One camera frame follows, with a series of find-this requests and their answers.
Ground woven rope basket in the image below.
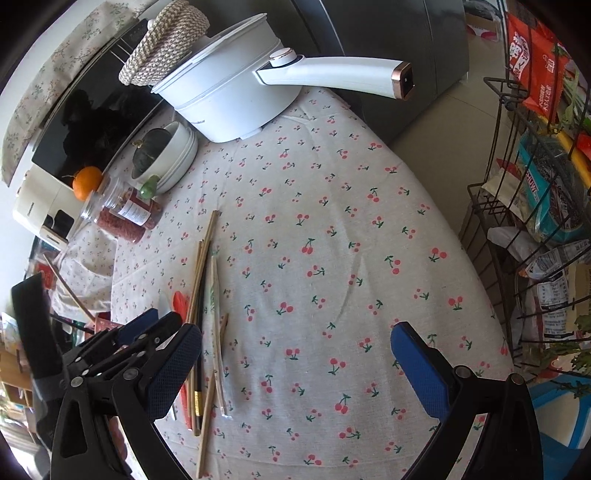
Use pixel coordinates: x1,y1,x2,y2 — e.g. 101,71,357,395
119,0,212,88

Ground labelled jar of red berries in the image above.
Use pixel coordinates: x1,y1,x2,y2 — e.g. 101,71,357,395
102,176,163,230

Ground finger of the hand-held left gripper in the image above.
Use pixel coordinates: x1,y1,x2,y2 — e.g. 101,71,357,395
65,308,160,367
85,311,185,377

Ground dark green pumpkin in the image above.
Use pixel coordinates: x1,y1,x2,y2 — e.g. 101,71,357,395
132,129,175,180

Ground blue snack packet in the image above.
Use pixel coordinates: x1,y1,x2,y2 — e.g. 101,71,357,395
516,131,591,244

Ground red snack packet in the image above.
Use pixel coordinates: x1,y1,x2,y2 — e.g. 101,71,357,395
505,11,571,124

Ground white plastic bag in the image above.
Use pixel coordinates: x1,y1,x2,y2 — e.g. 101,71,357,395
487,225,532,259

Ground glass jar of red berries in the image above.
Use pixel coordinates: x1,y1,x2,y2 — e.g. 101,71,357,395
79,185,149,244

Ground cherry print tablecloth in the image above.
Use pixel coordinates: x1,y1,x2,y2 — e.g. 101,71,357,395
51,85,522,480

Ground red chopsticks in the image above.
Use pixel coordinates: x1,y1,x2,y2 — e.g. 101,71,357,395
172,292,195,431

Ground beige packet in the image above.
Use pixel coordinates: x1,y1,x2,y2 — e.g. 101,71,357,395
480,159,522,204

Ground white ceramic bowl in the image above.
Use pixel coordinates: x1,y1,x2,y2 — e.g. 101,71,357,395
130,121,191,185
152,127,200,195

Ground bundle of chopsticks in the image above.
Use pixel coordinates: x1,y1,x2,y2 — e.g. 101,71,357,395
186,210,221,325

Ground floral cloth cover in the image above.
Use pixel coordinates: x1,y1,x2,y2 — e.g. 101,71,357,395
0,0,160,188

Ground blue and white foam box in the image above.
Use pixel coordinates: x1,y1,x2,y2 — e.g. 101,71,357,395
526,378,591,450

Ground orange tangerine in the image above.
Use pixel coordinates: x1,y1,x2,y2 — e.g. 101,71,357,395
72,166,103,202

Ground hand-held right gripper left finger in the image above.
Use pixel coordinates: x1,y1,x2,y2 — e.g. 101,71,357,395
50,323,202,480

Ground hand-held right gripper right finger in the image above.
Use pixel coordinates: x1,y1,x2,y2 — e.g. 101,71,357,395
390,322,543,480

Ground grey refrigerator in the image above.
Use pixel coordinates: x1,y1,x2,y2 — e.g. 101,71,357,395
295,0,472,145

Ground yellow long packet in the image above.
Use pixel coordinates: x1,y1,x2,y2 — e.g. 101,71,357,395
551,130,591,175

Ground black wire rack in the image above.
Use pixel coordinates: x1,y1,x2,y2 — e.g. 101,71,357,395
459,76,591,384

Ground short wooden chopstick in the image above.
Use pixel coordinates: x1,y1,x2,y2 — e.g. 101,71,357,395
216,314,230,358

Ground white electric cooking pot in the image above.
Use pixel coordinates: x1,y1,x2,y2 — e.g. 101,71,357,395
151,14,415,144

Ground white air fryer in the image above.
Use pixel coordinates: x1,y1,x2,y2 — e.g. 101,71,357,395
12,170,83,252

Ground wooden shelf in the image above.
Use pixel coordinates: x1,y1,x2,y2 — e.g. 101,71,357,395
0,311,47,416

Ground black microwave oven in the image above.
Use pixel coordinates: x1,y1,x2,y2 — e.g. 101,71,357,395
30,18,163,182

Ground clear disposable chopsticks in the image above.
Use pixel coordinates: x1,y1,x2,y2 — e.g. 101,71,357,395
210,255,234,420

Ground long wooden chopstick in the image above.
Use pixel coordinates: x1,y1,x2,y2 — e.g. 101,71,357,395
188,239,205,324
196,368,217,479

